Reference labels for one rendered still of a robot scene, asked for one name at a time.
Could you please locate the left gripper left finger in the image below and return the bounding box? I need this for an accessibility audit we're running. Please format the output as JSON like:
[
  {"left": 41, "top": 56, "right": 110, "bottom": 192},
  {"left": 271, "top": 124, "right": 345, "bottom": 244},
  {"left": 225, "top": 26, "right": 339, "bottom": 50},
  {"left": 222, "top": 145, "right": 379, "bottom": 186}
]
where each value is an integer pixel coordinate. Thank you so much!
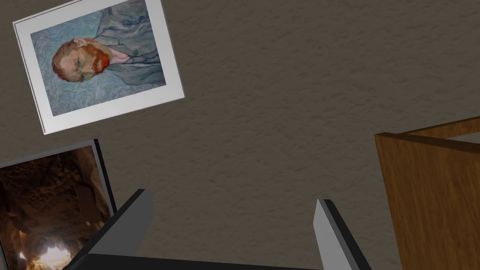
[{"left": 69, "top": 188, "right": 154, "bottom": 265}]

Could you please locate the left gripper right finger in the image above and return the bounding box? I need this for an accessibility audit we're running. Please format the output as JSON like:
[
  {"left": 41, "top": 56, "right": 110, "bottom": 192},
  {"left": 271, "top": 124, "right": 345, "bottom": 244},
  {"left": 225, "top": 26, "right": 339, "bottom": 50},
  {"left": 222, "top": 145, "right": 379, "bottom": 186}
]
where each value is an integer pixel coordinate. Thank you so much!
[{"left": 313, "top": 198, "right": 373, "bottom": 270}]

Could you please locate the dark-framed brown cave picture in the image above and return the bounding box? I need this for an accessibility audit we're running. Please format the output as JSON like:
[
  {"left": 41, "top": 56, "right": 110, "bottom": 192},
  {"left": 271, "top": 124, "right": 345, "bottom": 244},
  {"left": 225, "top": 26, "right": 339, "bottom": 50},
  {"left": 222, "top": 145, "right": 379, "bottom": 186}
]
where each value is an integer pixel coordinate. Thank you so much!
[{"left": 0, "top": 138, "right": 118, "bottom": 270}]

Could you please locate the brown wooden cabinet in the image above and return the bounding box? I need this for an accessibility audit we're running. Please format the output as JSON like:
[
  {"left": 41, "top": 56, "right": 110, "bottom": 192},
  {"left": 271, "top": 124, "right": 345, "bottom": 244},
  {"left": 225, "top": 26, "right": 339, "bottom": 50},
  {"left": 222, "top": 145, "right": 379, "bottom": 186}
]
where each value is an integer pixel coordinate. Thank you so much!
[{"left": 374, "top": 117, "right": 480, "bottom": 270}]

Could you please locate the white-framed portrait painting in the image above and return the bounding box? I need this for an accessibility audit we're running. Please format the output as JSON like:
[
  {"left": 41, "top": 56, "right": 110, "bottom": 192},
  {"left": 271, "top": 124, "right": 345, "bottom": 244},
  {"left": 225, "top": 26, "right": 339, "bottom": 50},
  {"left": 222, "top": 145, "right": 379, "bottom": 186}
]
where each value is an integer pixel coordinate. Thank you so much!
[{"left": 12, "top": 0, "right": 185, "bottom": 135}]

